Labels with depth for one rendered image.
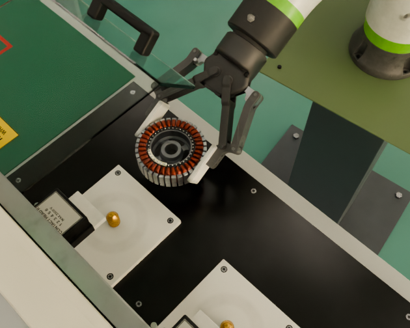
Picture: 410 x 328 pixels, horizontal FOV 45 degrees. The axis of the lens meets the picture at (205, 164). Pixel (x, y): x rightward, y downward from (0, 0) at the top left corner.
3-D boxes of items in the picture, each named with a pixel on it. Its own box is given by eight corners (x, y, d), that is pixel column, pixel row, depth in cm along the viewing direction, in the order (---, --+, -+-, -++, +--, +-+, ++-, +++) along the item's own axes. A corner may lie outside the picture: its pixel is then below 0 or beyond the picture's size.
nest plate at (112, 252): (119, 167, 86) (118, 164, 85) (181, 223, 80) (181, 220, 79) (49, 226, 80) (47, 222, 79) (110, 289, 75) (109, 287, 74)
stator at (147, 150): (172, 117, 85) (171, 104, 82) (220, 156, 81) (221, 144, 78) (123, 158, 81) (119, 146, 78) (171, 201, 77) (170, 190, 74)
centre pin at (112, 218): (114, 213, 80) (112, 206, 78) (122, 221, 79) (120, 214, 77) (105, 222, 79) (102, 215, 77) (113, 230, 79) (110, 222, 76)
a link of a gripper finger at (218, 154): (228, 138, 77) (242, 150, 76) (208, 164, 77) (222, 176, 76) (224, 136, 75) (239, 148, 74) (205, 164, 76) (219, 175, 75)
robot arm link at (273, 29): (239, -19, 72) (288, 12, 69) (259, 13, 83) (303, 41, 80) (214, 16, 73) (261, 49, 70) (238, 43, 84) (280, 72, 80)
